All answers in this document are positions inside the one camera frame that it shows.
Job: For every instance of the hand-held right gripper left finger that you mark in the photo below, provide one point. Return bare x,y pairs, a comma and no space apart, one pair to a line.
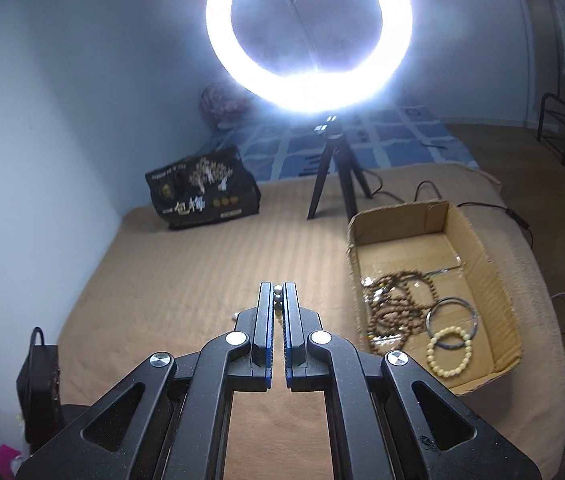
267,330

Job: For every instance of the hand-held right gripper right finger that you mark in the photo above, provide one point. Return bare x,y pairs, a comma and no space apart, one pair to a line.
290,340

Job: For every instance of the thin black bangle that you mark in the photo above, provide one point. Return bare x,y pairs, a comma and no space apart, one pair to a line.
428,322

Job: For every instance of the cardboard box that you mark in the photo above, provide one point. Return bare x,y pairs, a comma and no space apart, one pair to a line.
482,270

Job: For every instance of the black printed snack bag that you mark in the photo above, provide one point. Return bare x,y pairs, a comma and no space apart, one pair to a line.
197,200

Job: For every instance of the black tripod stand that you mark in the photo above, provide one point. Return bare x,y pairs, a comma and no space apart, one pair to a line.
335,160

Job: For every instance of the blue patterned bed sheet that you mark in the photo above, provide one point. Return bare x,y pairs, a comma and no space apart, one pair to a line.
402,145

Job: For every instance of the folded floral quilt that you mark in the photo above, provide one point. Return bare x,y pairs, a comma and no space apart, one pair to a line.
217,105

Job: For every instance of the pink object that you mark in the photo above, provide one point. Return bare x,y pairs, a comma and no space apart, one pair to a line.
0,462

